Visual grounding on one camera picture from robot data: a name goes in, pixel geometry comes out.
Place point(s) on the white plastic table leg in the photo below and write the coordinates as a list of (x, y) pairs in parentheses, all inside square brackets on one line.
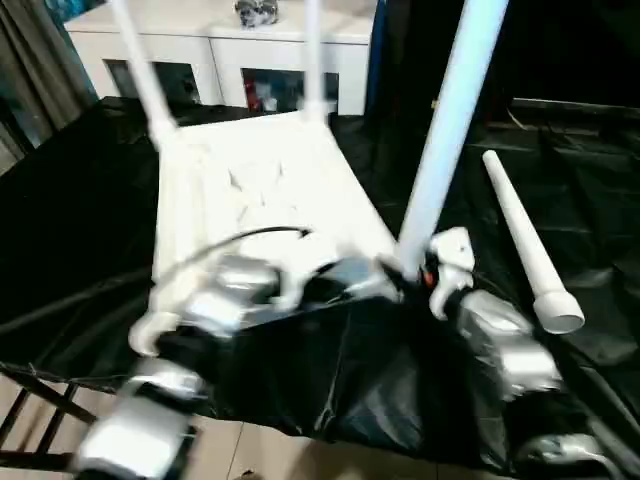
[(145, 75), (314, 60), (450, 125), (525, 235)]

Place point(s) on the white plastic table top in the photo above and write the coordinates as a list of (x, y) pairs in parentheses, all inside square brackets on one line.
[(250, 165)]

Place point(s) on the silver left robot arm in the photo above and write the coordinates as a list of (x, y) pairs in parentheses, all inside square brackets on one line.
[(200, 310)]

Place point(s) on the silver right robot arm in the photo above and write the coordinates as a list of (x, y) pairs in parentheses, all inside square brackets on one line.
[(510, 345)]

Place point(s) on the black flat panel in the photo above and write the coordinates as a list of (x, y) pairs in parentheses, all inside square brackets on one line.
[(575, 104)]

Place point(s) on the white cabinet with glass doors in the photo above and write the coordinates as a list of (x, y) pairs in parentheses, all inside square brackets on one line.
[(225, 55)]

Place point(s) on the black plastic mat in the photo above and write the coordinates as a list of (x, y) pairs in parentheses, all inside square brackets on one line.
[(75, 225)]

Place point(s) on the dark bundle of small parts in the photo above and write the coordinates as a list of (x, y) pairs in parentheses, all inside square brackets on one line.
[(257, 11)]

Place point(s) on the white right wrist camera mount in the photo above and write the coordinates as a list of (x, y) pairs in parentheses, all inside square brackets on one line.
[(452, 260)]

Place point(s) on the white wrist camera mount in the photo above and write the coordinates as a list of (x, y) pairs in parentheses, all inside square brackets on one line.
[(452, 260), (292, 285)]

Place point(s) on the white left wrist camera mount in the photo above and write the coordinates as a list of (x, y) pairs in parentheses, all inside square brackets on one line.
[(292, 285)]

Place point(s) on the black folding table frame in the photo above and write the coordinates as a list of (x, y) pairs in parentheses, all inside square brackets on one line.
[(40, 415)]

